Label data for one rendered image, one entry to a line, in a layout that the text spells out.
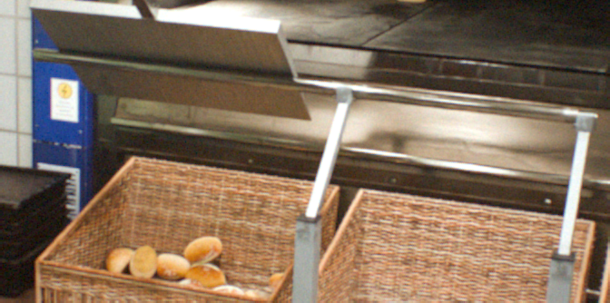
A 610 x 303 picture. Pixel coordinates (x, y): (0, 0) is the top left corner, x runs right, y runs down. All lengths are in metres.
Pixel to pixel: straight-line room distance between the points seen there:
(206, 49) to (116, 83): 0.34
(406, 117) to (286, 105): 0.34
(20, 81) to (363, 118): 0.92
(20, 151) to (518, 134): 1.31
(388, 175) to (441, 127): 0.18
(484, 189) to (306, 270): 0.65
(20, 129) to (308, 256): 1.16
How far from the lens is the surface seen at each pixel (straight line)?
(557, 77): 2.68
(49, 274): 2.64
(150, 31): 2.44
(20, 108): 3.16
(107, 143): 3.06
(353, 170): 2.83
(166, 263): 2.88
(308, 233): 2.24
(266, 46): 2.36
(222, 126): 2.89
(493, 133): 2.73
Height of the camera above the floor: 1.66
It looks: 14 degrees down
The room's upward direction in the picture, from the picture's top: 3 degrees clockwise
